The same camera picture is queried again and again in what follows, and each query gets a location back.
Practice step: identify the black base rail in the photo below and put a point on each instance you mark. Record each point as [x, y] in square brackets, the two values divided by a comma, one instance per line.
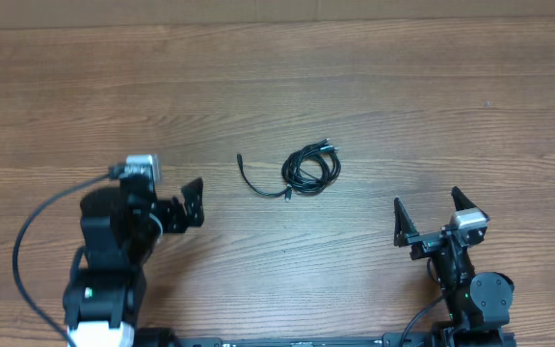
[335, 341]

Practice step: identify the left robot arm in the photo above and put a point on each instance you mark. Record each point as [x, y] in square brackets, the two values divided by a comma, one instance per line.
[121, 227]

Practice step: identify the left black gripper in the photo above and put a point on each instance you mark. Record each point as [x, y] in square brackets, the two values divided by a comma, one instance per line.
[170, 215]

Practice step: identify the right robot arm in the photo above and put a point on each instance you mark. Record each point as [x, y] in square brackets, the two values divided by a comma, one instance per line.
[472, 308]

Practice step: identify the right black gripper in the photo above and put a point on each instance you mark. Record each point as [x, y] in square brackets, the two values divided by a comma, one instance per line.
[433, 239]

